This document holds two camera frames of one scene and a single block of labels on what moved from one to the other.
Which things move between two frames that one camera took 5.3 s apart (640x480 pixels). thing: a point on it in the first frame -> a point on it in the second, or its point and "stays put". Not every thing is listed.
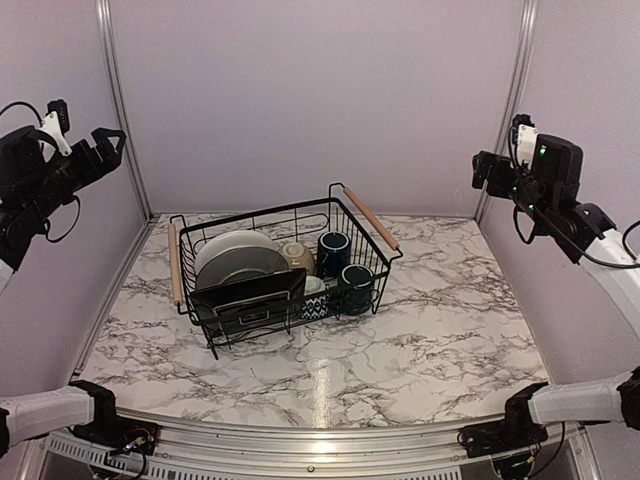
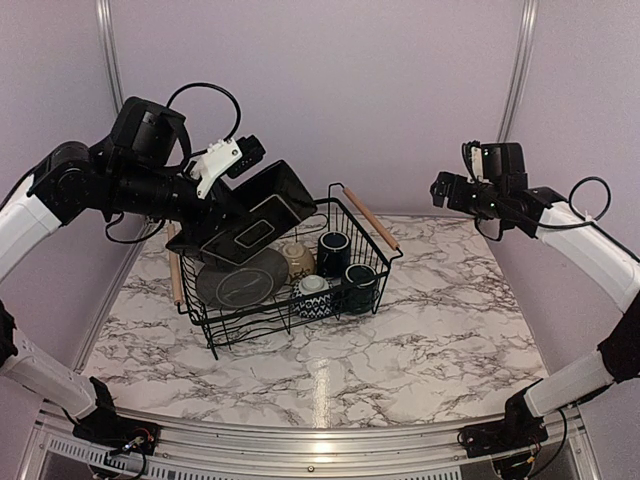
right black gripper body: [498, 185] -> [457, 199]
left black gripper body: [85, 172] -> [194, 225]
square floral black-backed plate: [260, 302] -> [259, 211]
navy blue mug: [333, 253] stays put
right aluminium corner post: [527, 28] stays put
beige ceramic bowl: [298, 256] stays put
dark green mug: [355, 289] stays put
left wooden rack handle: [175, 270] stays put
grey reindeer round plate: [238, 263] stays put
